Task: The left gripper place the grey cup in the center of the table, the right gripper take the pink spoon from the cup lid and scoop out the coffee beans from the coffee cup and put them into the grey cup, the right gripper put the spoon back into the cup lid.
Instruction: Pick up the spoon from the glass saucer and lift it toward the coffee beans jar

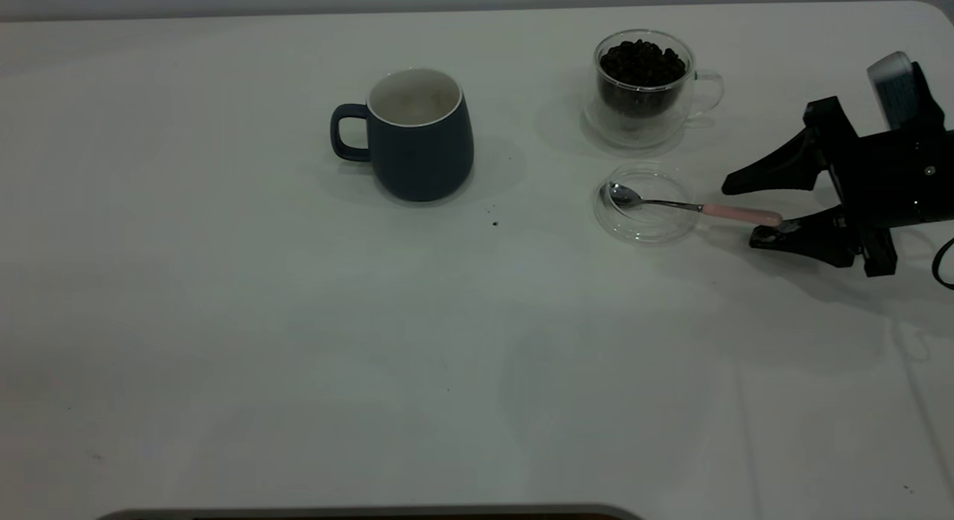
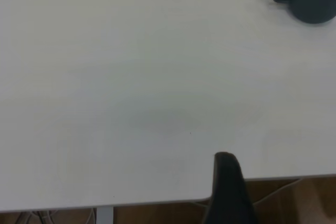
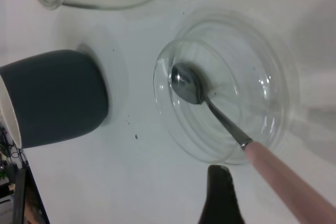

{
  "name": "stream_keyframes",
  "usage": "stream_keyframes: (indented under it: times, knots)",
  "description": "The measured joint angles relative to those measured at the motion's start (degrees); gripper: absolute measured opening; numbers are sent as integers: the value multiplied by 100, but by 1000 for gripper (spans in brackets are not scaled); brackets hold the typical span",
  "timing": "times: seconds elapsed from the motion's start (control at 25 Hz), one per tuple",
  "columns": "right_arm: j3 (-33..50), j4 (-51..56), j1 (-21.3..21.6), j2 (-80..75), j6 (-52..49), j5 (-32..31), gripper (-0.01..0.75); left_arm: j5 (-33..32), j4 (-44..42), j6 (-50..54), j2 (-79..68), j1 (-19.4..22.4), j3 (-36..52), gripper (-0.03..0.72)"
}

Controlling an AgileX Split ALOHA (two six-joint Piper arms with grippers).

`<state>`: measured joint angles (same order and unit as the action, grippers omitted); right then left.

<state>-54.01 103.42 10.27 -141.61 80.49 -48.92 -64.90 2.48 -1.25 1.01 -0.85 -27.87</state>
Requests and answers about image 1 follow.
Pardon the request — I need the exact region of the metal spoon with pink handle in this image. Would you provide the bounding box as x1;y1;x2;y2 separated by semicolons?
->
607;183;783;228

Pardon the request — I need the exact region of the dark grey ceramic mug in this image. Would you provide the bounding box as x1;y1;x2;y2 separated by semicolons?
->
330;67;476;203

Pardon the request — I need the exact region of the clear double-wall glass cup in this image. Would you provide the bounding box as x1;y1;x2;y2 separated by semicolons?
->
583;30;725;148

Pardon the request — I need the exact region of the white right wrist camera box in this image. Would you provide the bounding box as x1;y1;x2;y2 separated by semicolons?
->
867;51;947;131

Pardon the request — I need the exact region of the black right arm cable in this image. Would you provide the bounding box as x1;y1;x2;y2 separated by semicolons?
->
931;235;954;291

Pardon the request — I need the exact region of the clear glass saucer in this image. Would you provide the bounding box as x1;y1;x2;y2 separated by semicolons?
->
593;165;701;247

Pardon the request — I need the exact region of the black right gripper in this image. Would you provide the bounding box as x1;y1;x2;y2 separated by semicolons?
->
721;97;954;277

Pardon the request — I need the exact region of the dark coffee beans pile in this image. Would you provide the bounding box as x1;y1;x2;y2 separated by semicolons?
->
598;39;687;120

